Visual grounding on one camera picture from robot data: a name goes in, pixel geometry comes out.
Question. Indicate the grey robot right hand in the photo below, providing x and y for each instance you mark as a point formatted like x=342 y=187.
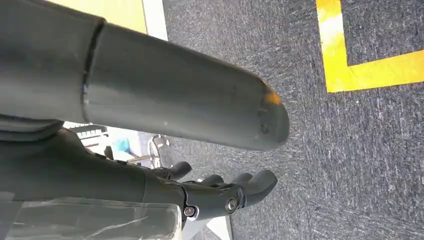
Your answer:
x=165 y=89

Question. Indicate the white table leg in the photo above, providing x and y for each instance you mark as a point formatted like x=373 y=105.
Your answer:
x=155 y=18

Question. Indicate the clear plastic cover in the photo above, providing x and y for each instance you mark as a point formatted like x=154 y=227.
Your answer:
x=86 y=220

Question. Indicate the yellow floor tape mark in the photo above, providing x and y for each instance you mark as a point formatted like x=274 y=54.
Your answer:
x=334 y=66

